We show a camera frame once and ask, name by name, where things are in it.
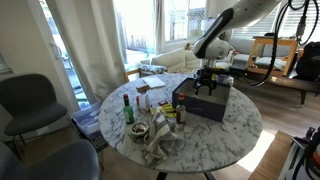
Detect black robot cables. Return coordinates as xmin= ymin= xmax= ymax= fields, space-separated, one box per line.
xmin=248 ymin=0 xmax=320 ymax=87

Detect blue cardboard shoe box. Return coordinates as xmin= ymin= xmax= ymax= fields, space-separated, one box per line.
xmin=171 ymin=77 xmax=232 ymax=123

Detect black backpack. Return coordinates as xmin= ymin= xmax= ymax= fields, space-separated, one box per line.
xmin=294 ymin=41 xmax=320 ymax=83

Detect brown sauce bottle red cap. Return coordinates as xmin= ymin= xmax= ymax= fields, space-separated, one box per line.
xmin=175 ymin=92 xmax=187 ymax=125

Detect beige sofa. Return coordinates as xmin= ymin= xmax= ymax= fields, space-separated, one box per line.
xmin=139 ymin=47 xmax=203 ymax=75

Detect white window blind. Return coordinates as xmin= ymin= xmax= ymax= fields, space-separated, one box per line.
xmin=231 ymin=0 xmax=320 ymax=40

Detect white lamp shade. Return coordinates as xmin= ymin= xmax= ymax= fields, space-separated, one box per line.
xmin=200 ymin=17 xmax=218 ymax=34

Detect wooden side table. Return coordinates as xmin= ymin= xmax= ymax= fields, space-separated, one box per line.
xmin=246 ymin=35 xmax=298 ymax=78

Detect white plastic bottle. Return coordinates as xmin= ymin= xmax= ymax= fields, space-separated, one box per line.
xmin=138 ymin=90 xmax=151 ymax=111

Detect small brown cardboard box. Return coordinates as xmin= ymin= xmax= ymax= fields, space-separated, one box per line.
xmin=135 ymin=84 xmax=152 ymax=94

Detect light wooden workbench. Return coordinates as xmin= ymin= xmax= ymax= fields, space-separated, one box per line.
xmin=257 ymin=129 xmax=294 ymax=180

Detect grey sofa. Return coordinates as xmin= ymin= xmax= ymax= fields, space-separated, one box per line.
xmin=228 ymin=37 xmax=301 ymax=71

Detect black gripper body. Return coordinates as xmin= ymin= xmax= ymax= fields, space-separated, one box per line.
xmin=194 ymin=66 xmax=219 ymax=86

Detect white curtain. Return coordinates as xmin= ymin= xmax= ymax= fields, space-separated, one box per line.
xmin=45 ymin=0 xmax=127 ymax=103

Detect small ceramic bowl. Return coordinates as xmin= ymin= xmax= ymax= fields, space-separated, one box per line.
xmin=130 ymin=121 xmax=150 ymax=138

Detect grey white striped towel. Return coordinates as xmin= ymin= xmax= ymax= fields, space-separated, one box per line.
xmin=142 ymin=111 xmax=180 ymax=166

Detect grey upholstered chair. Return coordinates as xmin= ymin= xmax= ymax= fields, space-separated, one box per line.
xmin=0 ymin=73 xmax=73 ymax=161
xmin=0 ymin=138 xmax=101 ymax=180

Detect grey white patterned blanket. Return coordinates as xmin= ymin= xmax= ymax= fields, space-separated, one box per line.
xmin=138 ymin=63 xmax=168 ymax=75

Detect black red clamp mount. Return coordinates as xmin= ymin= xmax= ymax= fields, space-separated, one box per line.
xmin=291 ymin=125 xmax=320 ymax=180

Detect white paper booklet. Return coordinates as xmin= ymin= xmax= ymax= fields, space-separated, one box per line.
xmin=142 ymin=76 xmax=167 ymax=89

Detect wooden chair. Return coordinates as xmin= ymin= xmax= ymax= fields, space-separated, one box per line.
xmin=123 ymin=68 xmax=145 ymax=83

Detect black low bench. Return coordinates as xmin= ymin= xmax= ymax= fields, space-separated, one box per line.
xmin=229 ymin=66 xmax=320 ymax=105

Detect green glass bottle red cap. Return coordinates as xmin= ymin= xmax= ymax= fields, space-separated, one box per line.
xmin=122 ymin=93 xmax=136 ymax=125

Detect clear plastic storage bin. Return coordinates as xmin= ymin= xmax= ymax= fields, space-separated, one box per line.
xmin=70 ymin=101 xmax=109 ymax=153

